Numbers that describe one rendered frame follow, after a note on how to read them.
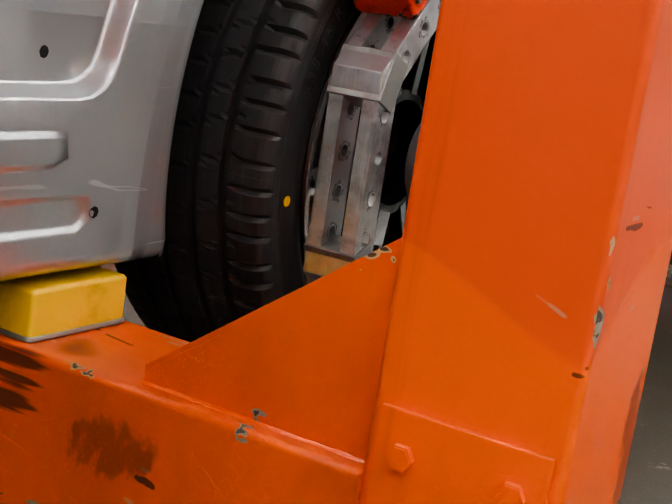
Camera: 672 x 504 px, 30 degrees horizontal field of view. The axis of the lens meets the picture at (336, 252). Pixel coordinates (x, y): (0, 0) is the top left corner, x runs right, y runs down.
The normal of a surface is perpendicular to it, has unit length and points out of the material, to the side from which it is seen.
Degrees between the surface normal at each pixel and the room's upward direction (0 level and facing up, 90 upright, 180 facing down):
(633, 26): 90
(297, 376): 90
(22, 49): 90
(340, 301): 90
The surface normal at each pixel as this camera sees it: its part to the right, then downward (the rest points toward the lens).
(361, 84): -0.51, 0.10
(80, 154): 0.84, 0.23
